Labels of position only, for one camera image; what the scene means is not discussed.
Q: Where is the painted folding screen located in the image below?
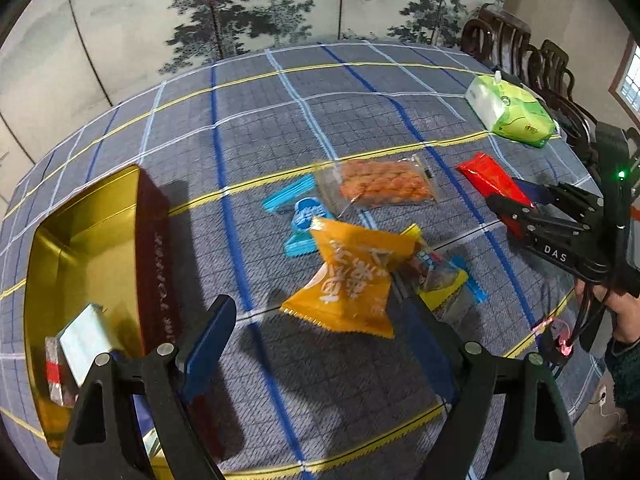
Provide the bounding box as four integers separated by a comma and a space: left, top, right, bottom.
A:
0, 0, 511, 201

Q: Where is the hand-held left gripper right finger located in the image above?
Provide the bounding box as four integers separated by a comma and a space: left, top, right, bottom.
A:
400, 292, 586, 480

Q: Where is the orange snack packet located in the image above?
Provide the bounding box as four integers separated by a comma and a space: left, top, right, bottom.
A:
280, 216, 421, 339

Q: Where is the red snack packet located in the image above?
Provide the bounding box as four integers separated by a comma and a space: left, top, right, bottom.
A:
456, 152, 535, 211

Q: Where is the light blue candy packet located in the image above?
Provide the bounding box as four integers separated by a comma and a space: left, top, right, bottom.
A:
261, 176, 333, 258

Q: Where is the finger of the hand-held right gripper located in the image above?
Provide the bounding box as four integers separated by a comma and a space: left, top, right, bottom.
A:
486, 194, 591, 241
512, 177, 603, 221

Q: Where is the green and white tissue pack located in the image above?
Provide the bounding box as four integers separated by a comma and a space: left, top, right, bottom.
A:
464, 72, 561, 150

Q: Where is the blue-grey plaid tablecloth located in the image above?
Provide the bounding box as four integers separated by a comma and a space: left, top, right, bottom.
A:
0, 41, 608, 480

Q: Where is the clear packet of coated peanuts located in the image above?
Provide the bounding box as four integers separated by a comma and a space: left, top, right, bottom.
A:
314, 154, 441, 216

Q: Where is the person's right hand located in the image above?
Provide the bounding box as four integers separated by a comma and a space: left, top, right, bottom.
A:
574, 280, 640, 346

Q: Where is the dark seed bar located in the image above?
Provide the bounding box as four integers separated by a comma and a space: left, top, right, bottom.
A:
44, 335, 81, 407

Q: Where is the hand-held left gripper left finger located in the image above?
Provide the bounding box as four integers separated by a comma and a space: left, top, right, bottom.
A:
56, 294, 238, 480

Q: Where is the yellow-edged packet of dark snack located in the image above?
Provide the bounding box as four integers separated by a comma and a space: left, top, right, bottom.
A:
397, 223, 470, 313

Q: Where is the dark carved wooden chair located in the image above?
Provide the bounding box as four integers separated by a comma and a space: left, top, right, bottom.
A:
522, 39, 601, 166
461, 2, 532, 76

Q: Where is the window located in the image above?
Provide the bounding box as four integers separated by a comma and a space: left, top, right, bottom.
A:
609, 35, 640, 126

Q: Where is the red and gold tin box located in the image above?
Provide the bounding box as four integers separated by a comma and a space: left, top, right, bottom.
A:
22, 164, 226, 480

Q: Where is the pink and black cord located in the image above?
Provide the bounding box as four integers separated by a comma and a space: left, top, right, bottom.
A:
531, 316, 573, 363

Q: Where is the pale blue and white packet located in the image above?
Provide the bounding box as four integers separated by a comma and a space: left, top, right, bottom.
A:
56, 302, 123, 388

